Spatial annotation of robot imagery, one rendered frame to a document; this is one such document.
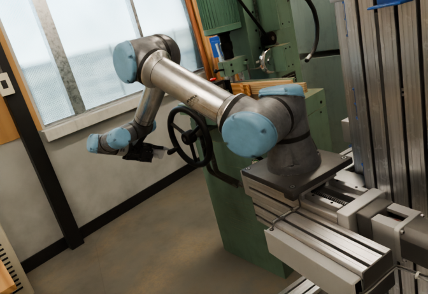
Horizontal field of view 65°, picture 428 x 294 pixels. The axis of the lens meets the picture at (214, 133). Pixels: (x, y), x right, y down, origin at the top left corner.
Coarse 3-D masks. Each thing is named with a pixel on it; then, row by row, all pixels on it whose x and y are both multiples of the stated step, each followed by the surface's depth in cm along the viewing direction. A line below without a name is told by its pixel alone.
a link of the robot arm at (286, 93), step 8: (264, 88) 90; (272, 88) 87; (280, 88) 85; (288, 88) 84; (296, 88) 85; (264, 96) 87; (272, 96) 85; (280, 96) 85; (288, 96) 85; (296, 96) 85; (304, 96) 88; (288, 104) 84; (296, 104) 86; (304, 104) 88; (296, 112) 85; (304, 112) 88; (296, 120) 85; (304, 120) 88; (296, 128) 87; (304, 128) 89; (288, 136) 88; (296, 136) 88
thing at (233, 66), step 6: (228, 60) 157; (234, 60) 158; (240, 60) 160; (222, 66) 158; (228, 66) 155; (234, 66) 158; (240, 66) 160; (222, 72) 159; (228, 72) 157; (234, 72) 158; (240, 72) 161
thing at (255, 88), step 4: (264, 84) 151; (268, 84) 149; (272, 84) 147; (276, 84) 145; (280, 84) 143; (284, 84) 141; (300, 84) 135; (304, 84) 135; (252, 88) 155; (256, 88) 153; (260, 88) 151; (304, 88) 135; (252, 92) 156; (256, 92) 154; (304, 92) 135
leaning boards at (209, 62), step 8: (184, 0) 294; (192, 0) 294; (192, 8) 298; (192, 16) 298; (192, 24) 298; (200, 24) 300; (200, 32) 302; (200, 40) 304; (208, 40) 307; (200, 48) 304; (208, 48) 307; (208, 56) 307; (208, 64) 311; (216, 64) 301; (208, 72) 311; (208, 80) 312
